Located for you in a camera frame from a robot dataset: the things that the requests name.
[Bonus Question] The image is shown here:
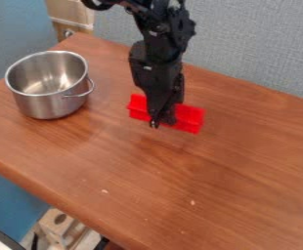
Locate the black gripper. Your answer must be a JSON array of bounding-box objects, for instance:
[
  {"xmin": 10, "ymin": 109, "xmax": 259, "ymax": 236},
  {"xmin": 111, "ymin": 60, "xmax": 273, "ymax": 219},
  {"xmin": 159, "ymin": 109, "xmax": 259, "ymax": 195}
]
[{"xmin": 125, "ymin": 0, "xmax": 197, "ymax": 128}]

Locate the red plastic block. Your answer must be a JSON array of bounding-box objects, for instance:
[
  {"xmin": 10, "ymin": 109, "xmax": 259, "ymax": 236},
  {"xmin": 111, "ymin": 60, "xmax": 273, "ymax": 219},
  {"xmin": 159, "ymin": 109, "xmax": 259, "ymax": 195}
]
[{"xmin": 127, "ymin": 94, "xmax": 206, "ymax": 134}]

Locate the metal pot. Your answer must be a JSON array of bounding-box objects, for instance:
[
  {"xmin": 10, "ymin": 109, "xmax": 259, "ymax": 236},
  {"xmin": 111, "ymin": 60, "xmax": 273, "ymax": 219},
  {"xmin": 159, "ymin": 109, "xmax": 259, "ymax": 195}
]
[{"xmin": 6, "ymin": 51, "xmax": 95, "ymax": 119}]

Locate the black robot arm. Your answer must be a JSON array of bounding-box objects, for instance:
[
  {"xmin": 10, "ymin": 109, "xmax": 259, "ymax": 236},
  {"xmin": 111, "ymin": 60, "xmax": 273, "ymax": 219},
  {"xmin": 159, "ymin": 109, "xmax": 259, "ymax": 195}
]
[{"xmin": 82, "ymin": 0, "xmax": 197, "ymax": 128}]

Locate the wooden block under table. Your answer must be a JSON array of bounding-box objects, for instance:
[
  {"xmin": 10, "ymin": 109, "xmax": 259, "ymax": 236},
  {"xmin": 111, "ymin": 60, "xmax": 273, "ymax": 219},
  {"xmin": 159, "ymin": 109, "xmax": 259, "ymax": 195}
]
[{"xmin": 20, "ymin": 208, "xmax": 100, "ymax": 250}]

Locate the wooden post behind table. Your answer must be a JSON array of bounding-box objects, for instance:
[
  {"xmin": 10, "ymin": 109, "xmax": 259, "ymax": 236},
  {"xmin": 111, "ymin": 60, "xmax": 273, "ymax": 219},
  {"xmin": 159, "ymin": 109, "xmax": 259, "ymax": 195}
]
[{"xmin": 44, "ymin": 0, "xmax": 94, "ymax": 41}]

